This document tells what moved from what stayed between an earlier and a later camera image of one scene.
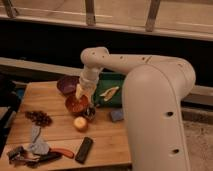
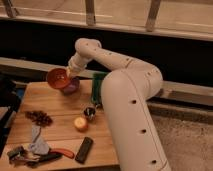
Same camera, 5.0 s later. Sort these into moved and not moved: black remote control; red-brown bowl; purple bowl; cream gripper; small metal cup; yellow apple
Moved: red-brown bowl; cream gripper
Not moved: black remote control; small metal cup; purple bowl; yellow apple
